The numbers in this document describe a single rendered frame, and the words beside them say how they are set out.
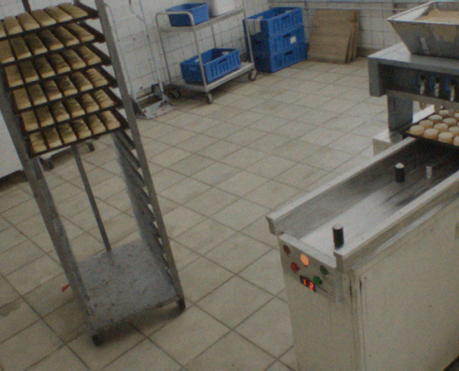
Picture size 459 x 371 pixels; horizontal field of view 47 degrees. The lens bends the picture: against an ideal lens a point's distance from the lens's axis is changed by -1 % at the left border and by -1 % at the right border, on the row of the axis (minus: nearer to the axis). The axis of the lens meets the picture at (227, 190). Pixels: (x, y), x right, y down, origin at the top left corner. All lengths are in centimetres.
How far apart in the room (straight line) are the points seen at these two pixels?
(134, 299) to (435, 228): 154
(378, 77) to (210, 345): 141
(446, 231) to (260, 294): 123
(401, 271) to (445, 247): 23
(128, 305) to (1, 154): 237
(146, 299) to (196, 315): 27
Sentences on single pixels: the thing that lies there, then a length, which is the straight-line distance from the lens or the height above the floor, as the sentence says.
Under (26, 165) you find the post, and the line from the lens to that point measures 220.
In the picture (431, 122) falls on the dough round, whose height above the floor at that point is 92.
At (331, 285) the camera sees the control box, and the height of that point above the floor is 77.
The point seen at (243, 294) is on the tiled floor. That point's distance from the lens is 279.
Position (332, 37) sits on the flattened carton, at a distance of 629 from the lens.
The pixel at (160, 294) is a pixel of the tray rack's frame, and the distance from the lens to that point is 269.
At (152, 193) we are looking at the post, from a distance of 235.
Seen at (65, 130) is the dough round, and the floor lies 106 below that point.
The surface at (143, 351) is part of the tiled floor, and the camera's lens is 265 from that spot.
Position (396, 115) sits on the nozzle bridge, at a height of 90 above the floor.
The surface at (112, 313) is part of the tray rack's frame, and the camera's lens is 268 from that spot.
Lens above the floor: 177
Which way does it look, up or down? 28 degrees down
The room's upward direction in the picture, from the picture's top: 11 degrees counter-clockwise
